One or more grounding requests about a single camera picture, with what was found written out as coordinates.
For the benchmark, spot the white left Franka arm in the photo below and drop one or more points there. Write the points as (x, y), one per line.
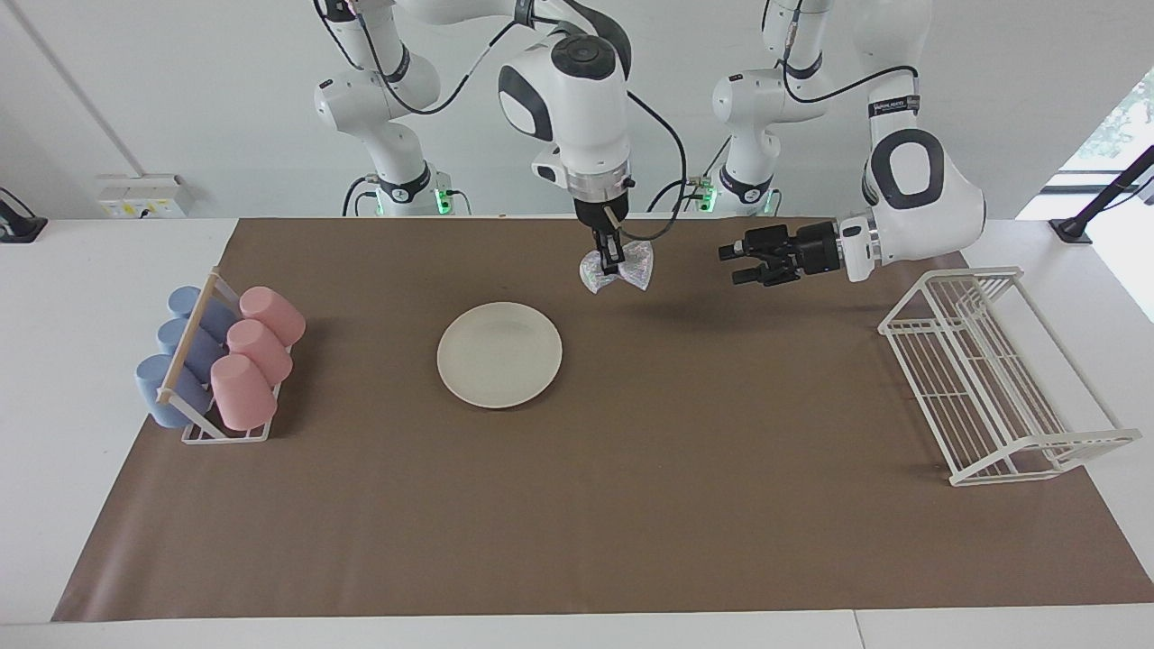
(929, 216)

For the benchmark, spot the round cream plate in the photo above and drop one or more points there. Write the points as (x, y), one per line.
(499, 354)

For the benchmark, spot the white wall power outlet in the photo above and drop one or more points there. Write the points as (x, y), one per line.
(144, 196)

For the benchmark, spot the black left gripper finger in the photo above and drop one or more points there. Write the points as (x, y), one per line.
(755, 274)
(739, 251)

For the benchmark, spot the brown paper table mat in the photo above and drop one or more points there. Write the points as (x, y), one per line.
(631, 505)

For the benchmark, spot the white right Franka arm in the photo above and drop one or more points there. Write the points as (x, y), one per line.
(577, 108)

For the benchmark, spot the pink plastic cup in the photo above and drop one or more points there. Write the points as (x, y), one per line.
(261, 351)
(242, 392)
(273, 315)

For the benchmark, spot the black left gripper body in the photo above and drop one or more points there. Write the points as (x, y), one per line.
(807, 251)

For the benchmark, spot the white cup rack wooden rod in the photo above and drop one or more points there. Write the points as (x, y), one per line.
(189, 340)

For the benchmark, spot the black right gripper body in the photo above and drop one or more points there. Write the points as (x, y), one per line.
(602, 214)

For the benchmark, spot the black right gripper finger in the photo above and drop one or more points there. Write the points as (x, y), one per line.
(618, 251)
(602, 252)

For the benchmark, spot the blue plastic cup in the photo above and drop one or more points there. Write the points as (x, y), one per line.
(176, 335)
(155, 388)
(185, 302)

